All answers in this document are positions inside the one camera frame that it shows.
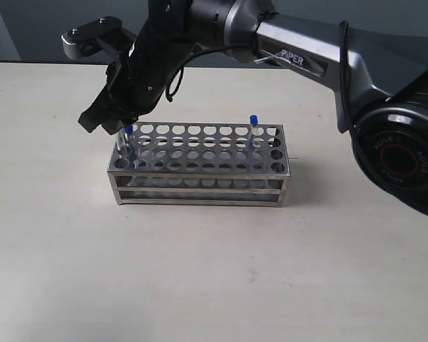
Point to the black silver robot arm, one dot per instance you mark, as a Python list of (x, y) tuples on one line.
[(380, 81)]

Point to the stainless steel test tube rack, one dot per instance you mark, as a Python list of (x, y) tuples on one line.
[(202, 164)]

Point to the blue capped tube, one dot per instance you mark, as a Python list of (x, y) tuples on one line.
[(121, 144), (133, 147), (254, 125)]

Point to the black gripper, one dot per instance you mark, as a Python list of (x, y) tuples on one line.
[(137, 81)]

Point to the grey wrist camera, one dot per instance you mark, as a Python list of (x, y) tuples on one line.
[(105, 34)]

